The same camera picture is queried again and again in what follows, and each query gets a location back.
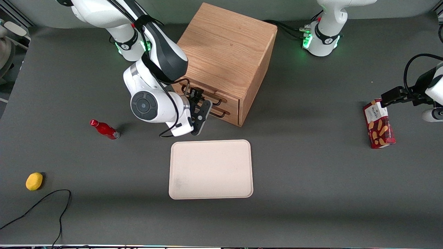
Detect cream plastic tray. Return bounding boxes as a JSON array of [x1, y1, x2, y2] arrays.
[[168, 139, 254, 200]]

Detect wooden drawer with black handle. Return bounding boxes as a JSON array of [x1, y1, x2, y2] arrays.
[[172, 79, 240, 112], [204, 102, 240, 126]]

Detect black left arm base cables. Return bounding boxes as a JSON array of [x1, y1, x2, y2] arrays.
[[263, 10, 324, 40]]

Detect black left wrist cable loop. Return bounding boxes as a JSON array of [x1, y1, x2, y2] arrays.
[[403, 53, 443, 98]]

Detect yellow lemon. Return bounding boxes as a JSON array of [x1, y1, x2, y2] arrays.
[[26, 172, 44, 191]]

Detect red plastic bottle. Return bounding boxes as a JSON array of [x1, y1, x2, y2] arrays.
[[90, 119, 120, 140]]

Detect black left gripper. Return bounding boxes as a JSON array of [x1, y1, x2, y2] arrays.
[[381, 67, 437, 108]]

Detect thin black table cable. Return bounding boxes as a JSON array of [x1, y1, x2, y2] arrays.
[[0, 189, 72, 248]]

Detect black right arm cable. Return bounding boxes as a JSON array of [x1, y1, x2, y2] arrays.
[[107, 0, 190, 138]]

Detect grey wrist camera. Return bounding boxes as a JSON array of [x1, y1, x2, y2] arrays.
[[165, 116, 194, 137], [422, 108, 443, 122]]

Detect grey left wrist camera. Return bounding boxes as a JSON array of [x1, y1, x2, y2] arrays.
[[422, 108, 443, 122]]

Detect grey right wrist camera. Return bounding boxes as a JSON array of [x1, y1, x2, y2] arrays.
[[165, 116, 194, 137]]

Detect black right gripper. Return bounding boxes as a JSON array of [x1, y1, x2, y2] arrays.
[[188, 88, 213, 136]]

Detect wooden oak drawer cabinet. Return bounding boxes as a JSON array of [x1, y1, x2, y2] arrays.
[[172, 2, 278, 128]]

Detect red shortbread cookie box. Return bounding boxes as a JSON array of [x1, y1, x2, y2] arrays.
[[363, 99, 396, 149]]

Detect white oval pad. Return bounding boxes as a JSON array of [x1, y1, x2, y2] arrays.
[[3, 21, 28, 37]]

